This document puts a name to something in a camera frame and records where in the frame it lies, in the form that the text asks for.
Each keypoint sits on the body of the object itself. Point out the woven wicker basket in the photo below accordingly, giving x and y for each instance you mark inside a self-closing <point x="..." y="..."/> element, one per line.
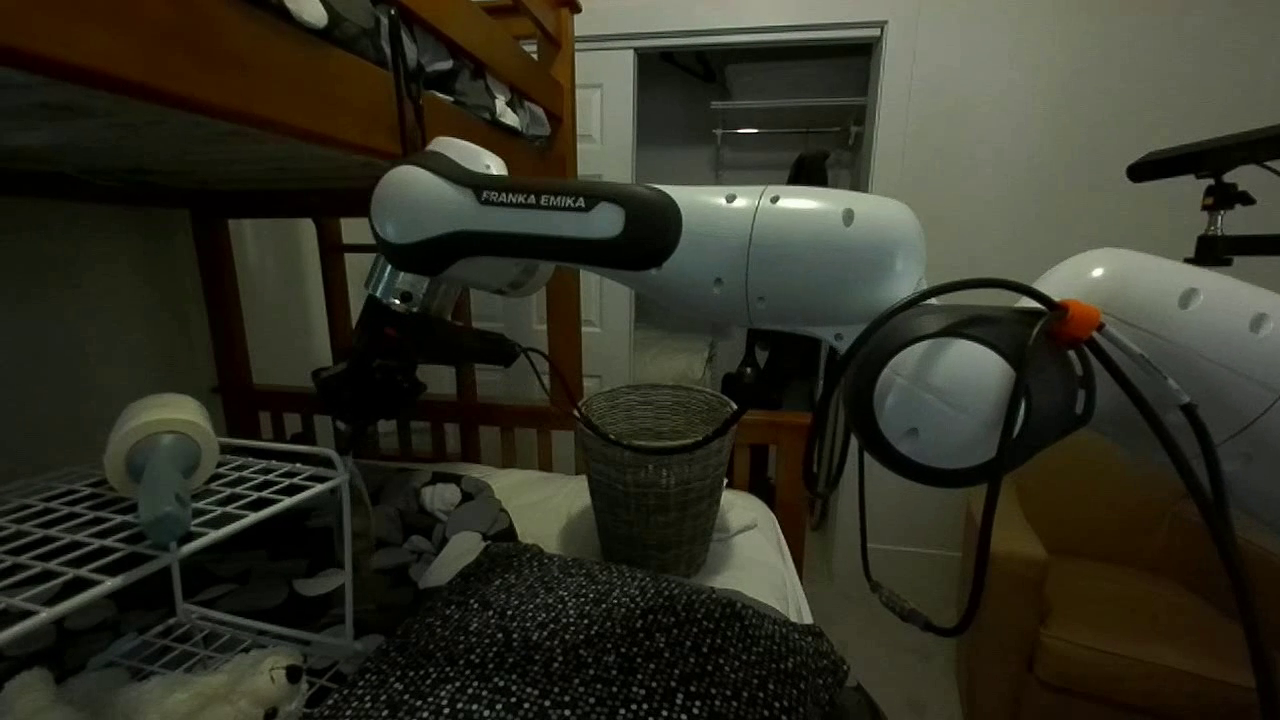
<point x="659" y="483"/>

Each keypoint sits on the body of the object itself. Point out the white door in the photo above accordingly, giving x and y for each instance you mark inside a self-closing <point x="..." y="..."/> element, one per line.
<point x="607" y="123"/>

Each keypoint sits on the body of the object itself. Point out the black stereo camera on stand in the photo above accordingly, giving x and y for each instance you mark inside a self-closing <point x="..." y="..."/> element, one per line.
<point x="1200" y="154"/>

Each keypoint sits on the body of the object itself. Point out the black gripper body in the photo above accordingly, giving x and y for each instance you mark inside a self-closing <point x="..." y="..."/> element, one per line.
<point x="415" y="346"/>

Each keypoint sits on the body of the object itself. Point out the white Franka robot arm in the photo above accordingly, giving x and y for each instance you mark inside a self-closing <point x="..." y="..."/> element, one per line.
<point x="800" y="253"/>

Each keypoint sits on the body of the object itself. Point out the white bed sheet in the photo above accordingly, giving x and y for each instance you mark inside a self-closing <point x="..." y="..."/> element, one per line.
<point x="544" y="507"/>

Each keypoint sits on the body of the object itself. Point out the white stuffed toy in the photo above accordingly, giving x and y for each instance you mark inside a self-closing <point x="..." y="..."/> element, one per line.
<point x="174" y="689"/>

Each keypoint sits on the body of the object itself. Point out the black speckled pillow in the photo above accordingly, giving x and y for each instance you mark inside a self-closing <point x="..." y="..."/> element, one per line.
<point x="603" y="642"/>

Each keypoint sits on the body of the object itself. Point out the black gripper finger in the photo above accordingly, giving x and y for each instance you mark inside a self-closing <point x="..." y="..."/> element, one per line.
<point x="407" y="411"/>
<point x="348" y="388"/>

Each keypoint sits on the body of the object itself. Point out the white closet shelf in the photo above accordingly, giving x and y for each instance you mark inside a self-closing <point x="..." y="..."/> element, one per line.
<point x="784" y="105"/>

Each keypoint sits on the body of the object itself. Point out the wooden bunk bed frame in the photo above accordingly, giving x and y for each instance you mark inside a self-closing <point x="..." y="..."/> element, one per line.
<point x="200" y="66"/>

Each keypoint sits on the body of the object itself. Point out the tan armchair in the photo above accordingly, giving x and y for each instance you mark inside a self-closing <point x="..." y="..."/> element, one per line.
<point x="1133" y="614"/>

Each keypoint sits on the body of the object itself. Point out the clear plastic storage box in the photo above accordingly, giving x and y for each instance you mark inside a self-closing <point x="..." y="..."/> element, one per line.
<point x="82" y="522"/>

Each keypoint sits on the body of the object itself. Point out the patterned upper bunk bedding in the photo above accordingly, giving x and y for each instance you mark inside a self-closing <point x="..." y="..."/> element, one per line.
<point x="492" y="95"/>

